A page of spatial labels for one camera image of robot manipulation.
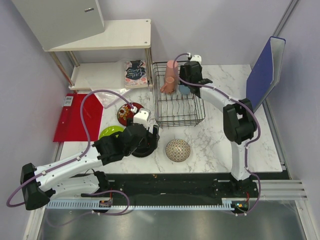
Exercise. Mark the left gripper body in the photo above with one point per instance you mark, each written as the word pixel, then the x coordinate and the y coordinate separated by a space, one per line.
pixel 128 152

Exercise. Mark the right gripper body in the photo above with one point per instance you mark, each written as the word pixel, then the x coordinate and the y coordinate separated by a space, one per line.
pixel 182 74

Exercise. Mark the black plate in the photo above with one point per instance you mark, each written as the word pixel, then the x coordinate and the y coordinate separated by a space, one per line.
pixel 147 146

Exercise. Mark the blue cup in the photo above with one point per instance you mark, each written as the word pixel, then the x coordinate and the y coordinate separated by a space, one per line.
pixel 184 90

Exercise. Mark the red floral plate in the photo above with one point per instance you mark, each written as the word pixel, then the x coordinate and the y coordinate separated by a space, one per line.
pixel 125 115

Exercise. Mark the pink mug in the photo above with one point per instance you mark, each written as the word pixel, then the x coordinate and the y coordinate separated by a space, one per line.
pixel 169 85

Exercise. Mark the tall pink cup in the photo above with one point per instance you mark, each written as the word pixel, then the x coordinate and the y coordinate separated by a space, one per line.
pixel 171 68

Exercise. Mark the green plate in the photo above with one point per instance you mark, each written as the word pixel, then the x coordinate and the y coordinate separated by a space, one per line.
pixel 111 130

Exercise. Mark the black wire dish rack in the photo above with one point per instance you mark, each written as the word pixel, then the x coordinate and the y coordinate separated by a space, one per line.
pixel 176 109

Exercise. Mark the patterned bowl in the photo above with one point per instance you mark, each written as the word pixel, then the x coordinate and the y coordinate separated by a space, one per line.
pixel 178 150

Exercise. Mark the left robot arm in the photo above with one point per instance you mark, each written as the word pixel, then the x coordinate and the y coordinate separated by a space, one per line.
pixel 40 184

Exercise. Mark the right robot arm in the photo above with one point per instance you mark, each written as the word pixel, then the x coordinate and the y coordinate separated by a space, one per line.
pixel 239 121

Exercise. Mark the clear plastic bag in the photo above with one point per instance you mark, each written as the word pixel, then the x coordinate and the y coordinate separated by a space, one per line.
pixel 108 99

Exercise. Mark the book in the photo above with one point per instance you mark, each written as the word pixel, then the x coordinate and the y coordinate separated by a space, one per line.
pixel 135 74

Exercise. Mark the red folder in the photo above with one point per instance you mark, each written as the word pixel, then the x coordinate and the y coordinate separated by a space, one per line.
pixel 70 127

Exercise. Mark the white two-tier shelf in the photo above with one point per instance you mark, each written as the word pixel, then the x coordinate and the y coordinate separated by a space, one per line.
pixel 125 34

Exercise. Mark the blue binder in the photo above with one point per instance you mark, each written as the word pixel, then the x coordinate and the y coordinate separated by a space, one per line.
pixel 265 74

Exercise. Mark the grey cabinet door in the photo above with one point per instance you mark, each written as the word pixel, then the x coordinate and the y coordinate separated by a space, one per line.
pixel 58 22

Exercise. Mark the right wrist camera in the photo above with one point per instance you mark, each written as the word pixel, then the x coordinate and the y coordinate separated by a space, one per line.
pixel 194 58

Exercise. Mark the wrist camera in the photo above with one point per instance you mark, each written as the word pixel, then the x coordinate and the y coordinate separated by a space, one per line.
pixel 142 117
pixel 194 58

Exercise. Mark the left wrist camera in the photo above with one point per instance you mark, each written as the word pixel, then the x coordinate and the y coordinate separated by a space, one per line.
pixel 142 117

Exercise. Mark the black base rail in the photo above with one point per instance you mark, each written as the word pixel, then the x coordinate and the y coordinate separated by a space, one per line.
pixel 177 189

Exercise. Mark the white cable duct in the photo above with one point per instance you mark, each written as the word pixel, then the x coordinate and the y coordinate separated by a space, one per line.
pixel 99 204

